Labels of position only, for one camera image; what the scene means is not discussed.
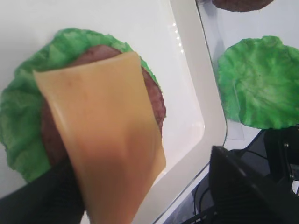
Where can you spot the green lettuce leaf on plate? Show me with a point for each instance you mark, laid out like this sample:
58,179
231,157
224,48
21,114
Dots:
21,102

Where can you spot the black metal stand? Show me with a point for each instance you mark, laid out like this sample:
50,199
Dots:
282,152

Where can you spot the green lettuce leaf in holder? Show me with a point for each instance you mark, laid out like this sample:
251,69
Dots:
258,80

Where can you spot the brown meat patty in holder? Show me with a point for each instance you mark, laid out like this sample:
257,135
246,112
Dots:
241,5

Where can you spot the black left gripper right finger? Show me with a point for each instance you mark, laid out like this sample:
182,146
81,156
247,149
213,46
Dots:
243,196

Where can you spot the orange cheese slice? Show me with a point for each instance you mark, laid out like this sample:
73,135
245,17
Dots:
104,116

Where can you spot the brown meat patty on plate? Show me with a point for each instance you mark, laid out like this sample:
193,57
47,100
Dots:
53,144

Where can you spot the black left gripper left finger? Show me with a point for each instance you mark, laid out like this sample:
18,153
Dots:
53,198

